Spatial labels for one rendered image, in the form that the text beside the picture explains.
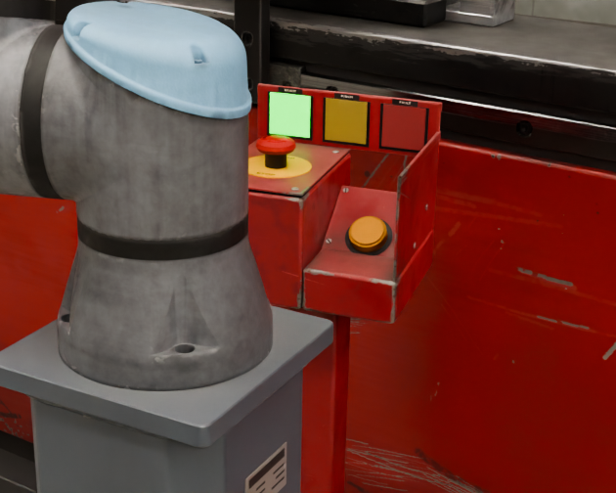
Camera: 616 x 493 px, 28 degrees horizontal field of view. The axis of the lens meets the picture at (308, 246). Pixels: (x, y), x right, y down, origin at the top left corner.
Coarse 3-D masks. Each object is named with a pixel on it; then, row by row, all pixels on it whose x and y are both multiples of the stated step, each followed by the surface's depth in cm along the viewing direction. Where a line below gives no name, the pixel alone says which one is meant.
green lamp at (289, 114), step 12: (276, 96) 129; (288, 96) 129; (300, 96) 128; (276, 108) 130; (288, 108) 129; (300, 108) 129; (276, 120) 130; (288, 120) 130; (300, 120) 129; (276, 132) 131; (288, 132) 130; (300, 132) 130
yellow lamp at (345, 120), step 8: (328, 104) 128; (336, 104) 127; (344, 104) 127; (352, 104) 127; (360, 104) 126; (328, 112) 128; (336, 112) 128; (344, 112) 127; (352, 112) 127; (360, 112) 127; (328, 120) 128; (336, 120) 128; (344, 120) 128; (352, 120) 127; (360, 120) 127; (328, 128) 128; (336, 128) 128; (344, 128) 128; (352, 128) 128; (360, 128) 127; (328, 136) 129; (336, 136) 128; (344, 136) 128; (352, 136) 128; (360, 136) 128
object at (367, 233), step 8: (368, 216) 123; (352, 224) 123; (360, 224) 122; (368, 224) 122; (376, 224) 122; (384, 224) 122; (352, 232) 122; (360, 232) 122; (368, 232) 122; (376, 232) 121; (384, 232) 122; (352, 240) 122; (360, 240) 121; (368, 240) 121; (376, 240) 121; (384, 240) 122; (360, 248) 121; (368, 248) 121; (376, 248) 121
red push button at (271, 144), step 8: (264, 136) 122; (272, 136) 122; (280, 136) 122; (256, 144) 122; (264, 144) 121; (272, 144) 120; (280, 144) 120; (288, 144) 121; (264, 152) 121; (272, 152) 120; (280, 152) 120; (288, 152) 121; (272, 160) 122; (280, 160) 122; (272, 168) 122; (280, 168) 122
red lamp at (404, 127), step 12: (384, 108) 126; (396, 108) 125; (408, 108) 125; (420, 108) 124; (384, 120) 126; (396, 120) 126; (408, 120) 125; (420, 120) 125; (384, 132) 127; (396, 132) 126; (408, 132) 126; (420, 132) 125; (384, 144) 127; (396, 144) 127; (408, 144) 126; (420, 144) 126
